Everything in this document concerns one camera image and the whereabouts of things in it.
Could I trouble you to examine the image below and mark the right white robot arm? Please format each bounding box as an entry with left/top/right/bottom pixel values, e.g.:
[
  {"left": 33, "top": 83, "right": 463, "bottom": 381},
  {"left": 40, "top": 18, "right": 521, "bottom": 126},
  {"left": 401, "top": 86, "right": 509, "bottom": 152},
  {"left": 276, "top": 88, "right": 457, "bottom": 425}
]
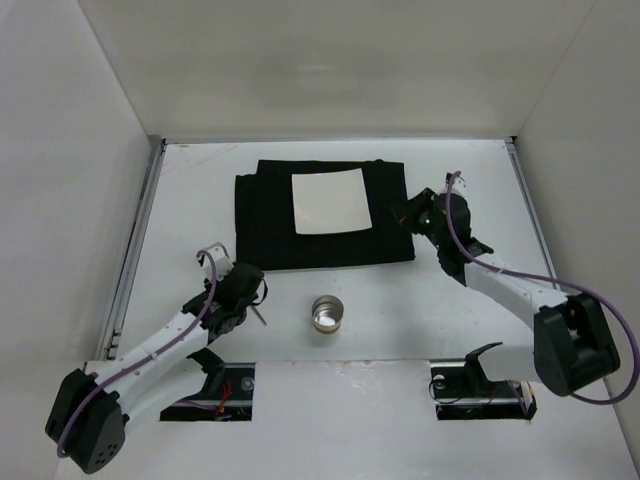
[{"left": 392, "top": 188, "right": 620, "bottom": 397}]

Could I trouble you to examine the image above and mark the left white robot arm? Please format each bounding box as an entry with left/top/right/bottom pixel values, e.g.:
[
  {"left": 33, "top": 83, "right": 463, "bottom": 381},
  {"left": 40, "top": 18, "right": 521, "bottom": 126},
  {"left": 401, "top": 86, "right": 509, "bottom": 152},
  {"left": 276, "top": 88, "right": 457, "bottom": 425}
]
[{"left": 45, "top": 263, "right": 268, "bottom": 475}]

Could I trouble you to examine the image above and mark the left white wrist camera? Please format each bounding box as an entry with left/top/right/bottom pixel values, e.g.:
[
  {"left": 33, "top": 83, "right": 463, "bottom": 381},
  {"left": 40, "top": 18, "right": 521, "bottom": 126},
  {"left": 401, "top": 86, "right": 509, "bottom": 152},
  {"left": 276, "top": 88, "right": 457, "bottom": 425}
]
[{"left": 196, "top": 242, "right": 234, "bottom": 279}]

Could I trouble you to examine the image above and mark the left aluminium table rail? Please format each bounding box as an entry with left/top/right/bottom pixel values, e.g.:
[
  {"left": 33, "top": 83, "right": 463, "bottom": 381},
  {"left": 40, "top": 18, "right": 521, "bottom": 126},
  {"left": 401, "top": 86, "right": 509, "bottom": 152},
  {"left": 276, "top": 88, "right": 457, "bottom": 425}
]
[{"left": 95, "top": 135, "right": 166, "bottom": 360}]

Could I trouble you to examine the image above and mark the black cloth placemat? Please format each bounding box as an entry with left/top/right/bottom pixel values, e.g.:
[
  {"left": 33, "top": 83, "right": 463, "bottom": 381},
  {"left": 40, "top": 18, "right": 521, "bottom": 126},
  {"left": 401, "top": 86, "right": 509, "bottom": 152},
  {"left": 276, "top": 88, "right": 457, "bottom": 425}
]
[{"left": 234, "top": 159, "right": 415, "bottom": 271}]

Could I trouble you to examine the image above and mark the steel cup with brown band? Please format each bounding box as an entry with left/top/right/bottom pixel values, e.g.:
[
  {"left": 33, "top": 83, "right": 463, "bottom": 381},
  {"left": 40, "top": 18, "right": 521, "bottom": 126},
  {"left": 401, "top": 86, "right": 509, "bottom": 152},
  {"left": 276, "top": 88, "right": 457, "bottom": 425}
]
[{"left": 311, "top": 295, "right": 344, "bottom": 335}]

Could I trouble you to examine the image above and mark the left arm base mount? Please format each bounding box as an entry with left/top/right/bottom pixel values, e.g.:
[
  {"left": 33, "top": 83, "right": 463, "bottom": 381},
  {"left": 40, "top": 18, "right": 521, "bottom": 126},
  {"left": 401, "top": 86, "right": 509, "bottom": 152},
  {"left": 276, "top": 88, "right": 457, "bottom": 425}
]
[{"left": 159, "top": 349, "right": 256, "bottom": 422}]

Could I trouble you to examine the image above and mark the right aluminium table rail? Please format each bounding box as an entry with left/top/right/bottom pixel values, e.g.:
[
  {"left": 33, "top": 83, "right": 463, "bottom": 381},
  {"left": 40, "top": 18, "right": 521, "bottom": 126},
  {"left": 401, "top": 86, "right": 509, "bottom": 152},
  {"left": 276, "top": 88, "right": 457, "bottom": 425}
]
[{"left": 504, "top": 137, "right": 558, "bottom": 278}]

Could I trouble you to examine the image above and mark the square white plate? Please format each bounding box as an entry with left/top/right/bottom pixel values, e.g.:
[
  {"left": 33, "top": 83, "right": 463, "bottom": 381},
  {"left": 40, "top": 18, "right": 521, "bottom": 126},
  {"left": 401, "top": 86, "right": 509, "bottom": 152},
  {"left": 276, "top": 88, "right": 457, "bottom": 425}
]
[{"left": 291, "top": 168, "right": 372, "bottom": 235}]

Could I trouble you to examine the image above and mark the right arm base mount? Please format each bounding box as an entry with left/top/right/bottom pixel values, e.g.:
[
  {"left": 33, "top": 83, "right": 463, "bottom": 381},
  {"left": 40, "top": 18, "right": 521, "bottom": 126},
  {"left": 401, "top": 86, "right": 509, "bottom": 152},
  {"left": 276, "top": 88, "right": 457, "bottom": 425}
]
[{"left": 428, "top": 342, "right": 537, "bottom": 421}]

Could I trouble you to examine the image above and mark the silver knife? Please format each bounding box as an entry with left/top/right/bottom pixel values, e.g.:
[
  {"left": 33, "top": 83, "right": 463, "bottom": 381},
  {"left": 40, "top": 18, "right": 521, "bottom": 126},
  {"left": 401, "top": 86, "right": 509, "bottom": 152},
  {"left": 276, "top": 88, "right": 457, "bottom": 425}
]
[{"left": 252, "top": 306, "right": 268, "bottom": 327}]

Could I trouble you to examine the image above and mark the aluminium table rail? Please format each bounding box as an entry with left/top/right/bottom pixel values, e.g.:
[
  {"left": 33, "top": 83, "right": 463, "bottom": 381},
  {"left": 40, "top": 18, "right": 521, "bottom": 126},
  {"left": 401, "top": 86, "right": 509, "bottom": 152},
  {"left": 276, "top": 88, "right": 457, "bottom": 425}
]
[
  {"left": 95, "top": 135, "right": 166, "bottom": 360},
  {"left": 504, "top": 137, "right": 558, "bottom": 278}
]

